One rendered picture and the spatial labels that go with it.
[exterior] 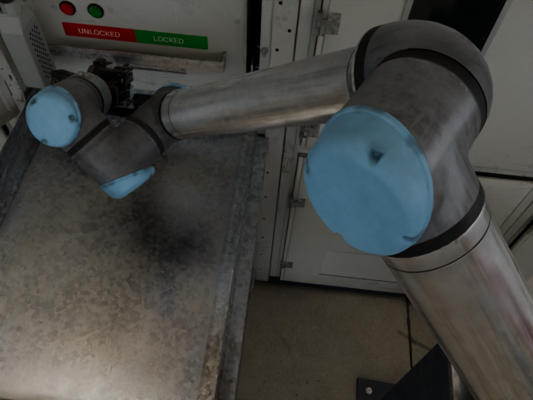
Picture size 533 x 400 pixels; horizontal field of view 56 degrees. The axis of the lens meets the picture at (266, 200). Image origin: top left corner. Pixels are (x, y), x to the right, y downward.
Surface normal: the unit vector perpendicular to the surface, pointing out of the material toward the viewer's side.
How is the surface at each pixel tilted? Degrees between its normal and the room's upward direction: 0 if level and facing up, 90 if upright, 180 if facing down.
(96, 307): 0
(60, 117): 57
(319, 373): 0
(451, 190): 50
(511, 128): 90
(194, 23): 90
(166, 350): 0
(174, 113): 67
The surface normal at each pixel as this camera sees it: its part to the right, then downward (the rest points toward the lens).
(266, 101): -0.73, 0.29
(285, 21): -0.10, 0.82
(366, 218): -0.63, 0.58
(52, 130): -0.12, 0.37
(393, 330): 0.04, -0.56
